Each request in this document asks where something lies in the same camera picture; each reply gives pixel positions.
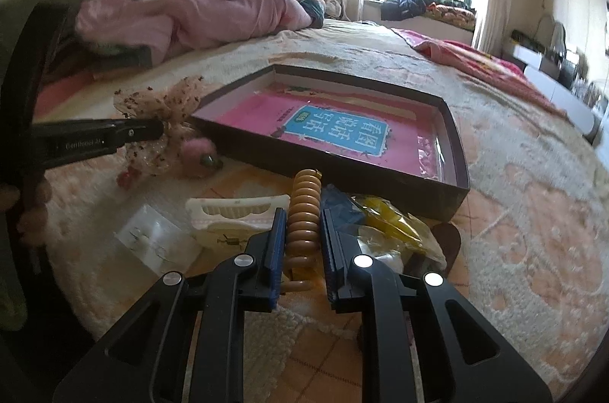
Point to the pink quilt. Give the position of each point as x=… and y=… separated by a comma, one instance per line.
x=166, y=27

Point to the bagged red ball earrings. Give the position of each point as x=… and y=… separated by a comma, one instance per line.
x=158, y=243

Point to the cream peach bed blanket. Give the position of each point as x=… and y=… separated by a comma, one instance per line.
x=534, y=226

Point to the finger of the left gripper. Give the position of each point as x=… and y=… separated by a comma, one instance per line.
x=58, y=144

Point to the white bed footboard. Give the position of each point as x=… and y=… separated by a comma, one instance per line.
x=579, y=114

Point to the person's left hand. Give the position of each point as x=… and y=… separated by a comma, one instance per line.
x=34, y=216

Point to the pink speckled bow scrunchie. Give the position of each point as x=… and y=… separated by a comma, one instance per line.
x=171, y=106

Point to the yellow item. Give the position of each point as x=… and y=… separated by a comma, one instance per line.
x=394, y=238

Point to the dark clothes on sill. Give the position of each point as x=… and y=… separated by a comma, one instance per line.
x=397, y=10

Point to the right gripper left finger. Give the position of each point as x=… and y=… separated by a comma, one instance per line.
x=184, y=339

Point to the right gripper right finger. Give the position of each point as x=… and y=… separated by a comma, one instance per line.
x=422, y=340

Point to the red pink patterned blanket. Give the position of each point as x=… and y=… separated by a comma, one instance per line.
x=498, y=73

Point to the brown oval hair clip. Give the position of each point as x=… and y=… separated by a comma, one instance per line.
x=449, y=240

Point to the cream hair claw clip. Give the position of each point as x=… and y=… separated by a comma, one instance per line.
x=232, y=221

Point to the small blue jewelry box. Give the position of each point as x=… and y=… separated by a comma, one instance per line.
x=346, y=215

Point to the dark shallow box tray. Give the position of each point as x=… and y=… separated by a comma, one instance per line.
x=436, y=199

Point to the pink children's book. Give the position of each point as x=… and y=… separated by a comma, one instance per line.
x=398, y=135

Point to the pink pompom hair clip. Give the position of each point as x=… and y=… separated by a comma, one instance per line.
x=199, y=158

